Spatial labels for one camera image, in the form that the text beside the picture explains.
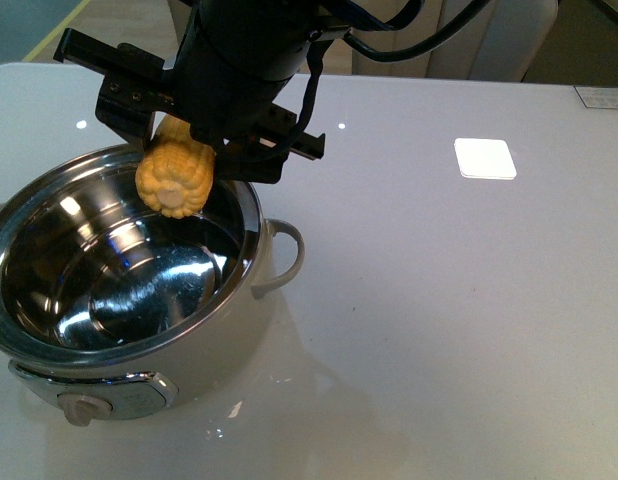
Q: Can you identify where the beige electric cooking pot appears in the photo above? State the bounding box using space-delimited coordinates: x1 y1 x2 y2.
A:
0 146 305 426

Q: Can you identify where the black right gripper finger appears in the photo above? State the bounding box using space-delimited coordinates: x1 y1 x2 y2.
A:
95 74 160 150

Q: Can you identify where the yellow corn cob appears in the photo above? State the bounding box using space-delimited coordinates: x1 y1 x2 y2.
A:
135 115 215 219

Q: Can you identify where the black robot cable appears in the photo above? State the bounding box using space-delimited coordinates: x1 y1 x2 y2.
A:
261 0 493 161

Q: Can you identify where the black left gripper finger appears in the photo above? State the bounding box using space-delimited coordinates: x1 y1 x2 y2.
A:
214 141 289 183

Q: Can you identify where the beige upholstered chair left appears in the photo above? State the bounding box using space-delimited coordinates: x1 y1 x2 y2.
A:
161 0 301 75

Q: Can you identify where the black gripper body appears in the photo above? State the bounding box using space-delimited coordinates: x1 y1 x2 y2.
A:
54 1 349 160

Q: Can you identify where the label sticker on table corner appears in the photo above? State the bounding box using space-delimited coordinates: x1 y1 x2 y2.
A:
574 86 618 110

